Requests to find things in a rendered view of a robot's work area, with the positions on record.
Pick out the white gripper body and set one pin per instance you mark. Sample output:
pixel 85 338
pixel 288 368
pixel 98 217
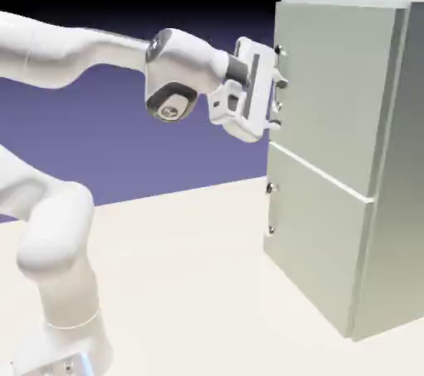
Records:
pixel 263 84

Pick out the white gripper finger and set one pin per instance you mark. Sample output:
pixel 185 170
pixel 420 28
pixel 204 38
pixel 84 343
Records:
pixel 280 81
pixel 273 123

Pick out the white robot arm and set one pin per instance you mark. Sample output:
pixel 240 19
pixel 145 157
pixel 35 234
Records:
pixel 172 61

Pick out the tall grey-green cabinet door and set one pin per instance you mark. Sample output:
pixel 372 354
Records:
pixel 334 91

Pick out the short grey-green cabinet door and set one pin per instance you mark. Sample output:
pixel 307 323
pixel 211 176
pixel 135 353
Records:
pixel 314 243

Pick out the grey-green cabinet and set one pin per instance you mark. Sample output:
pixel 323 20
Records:
pixel 397 184

